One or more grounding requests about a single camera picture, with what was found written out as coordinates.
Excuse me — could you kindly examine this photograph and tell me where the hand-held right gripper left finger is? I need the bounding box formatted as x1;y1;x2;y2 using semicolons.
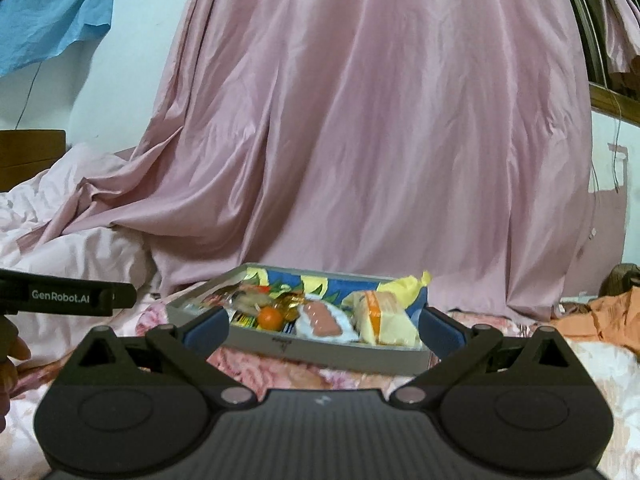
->
65;306;256;408

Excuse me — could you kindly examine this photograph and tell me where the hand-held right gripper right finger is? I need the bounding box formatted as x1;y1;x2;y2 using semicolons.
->
390;306;583;408

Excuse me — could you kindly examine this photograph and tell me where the round rice cracker packet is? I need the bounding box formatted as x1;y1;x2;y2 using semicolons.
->
230;290;266;318

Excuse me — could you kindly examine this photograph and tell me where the orange ball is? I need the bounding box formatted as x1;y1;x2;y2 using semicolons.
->
256;306;285;332

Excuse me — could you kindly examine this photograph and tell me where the gold foil snack packet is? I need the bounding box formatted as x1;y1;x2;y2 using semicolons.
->
272;292;306;321

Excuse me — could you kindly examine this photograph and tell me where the grey cardboard box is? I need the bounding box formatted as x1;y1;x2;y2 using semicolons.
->
165;262;432;376

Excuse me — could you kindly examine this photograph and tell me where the pink sausage packet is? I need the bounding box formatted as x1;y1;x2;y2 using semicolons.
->
295;300;360;343

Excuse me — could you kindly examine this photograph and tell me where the person's left hand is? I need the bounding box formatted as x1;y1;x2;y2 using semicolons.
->
0;332;32;432

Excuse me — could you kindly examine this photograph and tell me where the floral bedsheet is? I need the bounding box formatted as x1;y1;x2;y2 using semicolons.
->
0;290;640;480

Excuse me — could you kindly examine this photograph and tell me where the pale pink quilt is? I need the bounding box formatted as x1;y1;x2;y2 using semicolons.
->
0;142;161;311

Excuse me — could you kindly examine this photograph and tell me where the cream cake packet orange label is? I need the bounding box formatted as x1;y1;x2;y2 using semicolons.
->
342;290;423;348

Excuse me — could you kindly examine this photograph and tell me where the yellow crinkled packet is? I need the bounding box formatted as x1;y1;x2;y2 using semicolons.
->
375;271;432;311

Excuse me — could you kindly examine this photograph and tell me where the wooden headboard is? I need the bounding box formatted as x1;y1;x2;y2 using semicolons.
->
0;130;67;194

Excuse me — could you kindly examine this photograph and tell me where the orange cloth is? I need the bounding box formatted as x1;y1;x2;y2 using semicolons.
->
550;290;640;357

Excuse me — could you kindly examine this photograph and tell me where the pink curtain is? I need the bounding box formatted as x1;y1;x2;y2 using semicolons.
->
30;0;601;321

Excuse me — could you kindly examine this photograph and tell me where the blue cloth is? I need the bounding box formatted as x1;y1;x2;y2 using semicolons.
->
0;0;119;79

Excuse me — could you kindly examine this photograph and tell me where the thin dark cable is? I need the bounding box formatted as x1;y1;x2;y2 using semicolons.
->
14;57;43;131

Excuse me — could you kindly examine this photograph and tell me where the wooden frame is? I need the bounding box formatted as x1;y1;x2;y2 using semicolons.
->
587;82;640;128

